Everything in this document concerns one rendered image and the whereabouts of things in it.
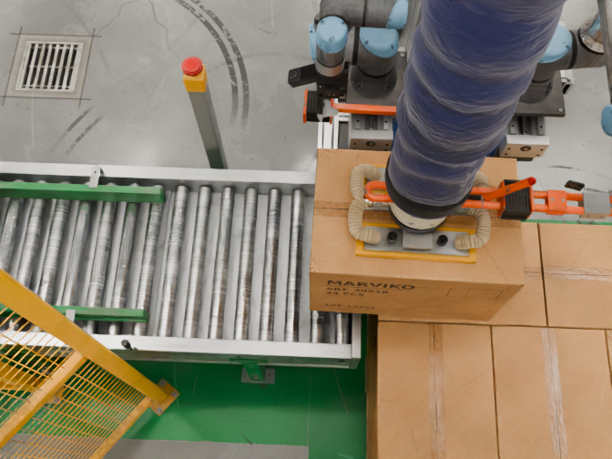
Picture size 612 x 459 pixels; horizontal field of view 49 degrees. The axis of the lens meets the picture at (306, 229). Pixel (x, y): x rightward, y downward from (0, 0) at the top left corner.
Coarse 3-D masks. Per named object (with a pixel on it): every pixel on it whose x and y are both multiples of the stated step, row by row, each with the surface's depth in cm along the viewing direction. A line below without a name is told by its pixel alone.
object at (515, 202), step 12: (504, 180) 181; (516, 180) 181; (516, 192) 181; (528, 192) 181; (504, 204) 178; (516, 204) 179; (528, 204) 179; (504, 216) 181; (516, 216) 181; (528, 216) 181
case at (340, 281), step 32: (320, 160) 201; (352, 160) 201; (384, 160) 201; (512, 160) 201; (320, 192) 197; (320, 224) 193; (448, 224) 193; (512, 224) 193; (320, 256) 189; (352, 256) 189; (480, 256) 189; (512, 256) 189; (320, 288) 201; (352, 288) 199; (384, 288) 197; (416, 288) 195; (448, 288) 193; (480, 288) 191; (512, 288) 189; (480, 320) 222
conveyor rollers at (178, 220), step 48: (0, 240) 248; (48, 240) 248; (48, 288) 241; (96, 288) 241; (144, 288) 241; (192, 288) 241; (240, 288) 241; (288, 288) 241; (192, 336) 234; (240, 336) 234; (288, 336) 234; (336, 336) 235
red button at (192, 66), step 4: (192, 56) 220; (184, 60) 219; (188, 60) 218; (192, 60) 218; (196, 60) 218; (200, 60) 219; (184, 64) 218; (188, 64) 218; (192, 64) 218; (196, 64) 218; (200, 64) 218; (184, 68) 217; (188, 68) 217; (192, 68) 217; (196, 68) 217; (200, 68) 218; (184, 72) 217; (188, 72) 217; (192, 72) 217; (196, 72) 217; (200, 72) 218
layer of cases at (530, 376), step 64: (576, 256) 245; (384, 320) 237; (448, 320) 236; (512, 320) 236; (576, 320) 236; (384, 384) 228; (448, 384) 228; (512, 384) 228; (576, 384) 228; (384, 448) 220; (448, 448) 220; (512, 448) 220; (576, 448) 220
